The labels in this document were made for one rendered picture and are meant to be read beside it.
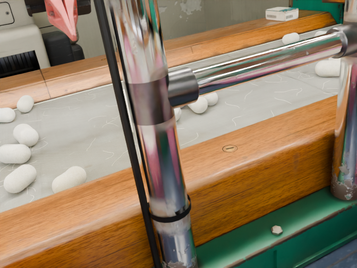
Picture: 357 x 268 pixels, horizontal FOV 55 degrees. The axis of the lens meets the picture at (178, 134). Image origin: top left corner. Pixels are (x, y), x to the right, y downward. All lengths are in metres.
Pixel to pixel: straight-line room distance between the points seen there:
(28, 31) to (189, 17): 1.96
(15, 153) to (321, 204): 0.28
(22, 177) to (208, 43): 0.42
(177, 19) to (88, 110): 2.32
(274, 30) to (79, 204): 0.56
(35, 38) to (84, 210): 0.78
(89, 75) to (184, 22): 2.25
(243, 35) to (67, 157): 0.43
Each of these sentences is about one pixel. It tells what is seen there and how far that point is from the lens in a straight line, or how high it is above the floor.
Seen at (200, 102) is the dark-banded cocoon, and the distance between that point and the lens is 0.39.
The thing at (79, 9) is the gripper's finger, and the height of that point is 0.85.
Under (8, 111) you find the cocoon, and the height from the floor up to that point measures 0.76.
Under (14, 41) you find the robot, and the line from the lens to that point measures 0.98.
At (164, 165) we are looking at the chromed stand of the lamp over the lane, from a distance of 0.18.
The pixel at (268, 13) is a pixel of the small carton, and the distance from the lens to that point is 0.79.
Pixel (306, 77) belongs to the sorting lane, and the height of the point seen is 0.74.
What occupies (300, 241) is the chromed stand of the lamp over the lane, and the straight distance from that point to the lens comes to 0.28.
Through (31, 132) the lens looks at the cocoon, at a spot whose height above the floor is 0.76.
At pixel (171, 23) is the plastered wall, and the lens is 2.73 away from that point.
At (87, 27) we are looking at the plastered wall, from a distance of 2.50.
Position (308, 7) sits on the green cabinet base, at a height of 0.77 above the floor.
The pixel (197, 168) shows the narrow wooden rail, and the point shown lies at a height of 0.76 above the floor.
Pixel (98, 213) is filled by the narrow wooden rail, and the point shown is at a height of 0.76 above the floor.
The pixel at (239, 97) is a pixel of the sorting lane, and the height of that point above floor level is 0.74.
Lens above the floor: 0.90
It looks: 26 degrees down
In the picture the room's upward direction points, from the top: 9 degrees counter-clockwise
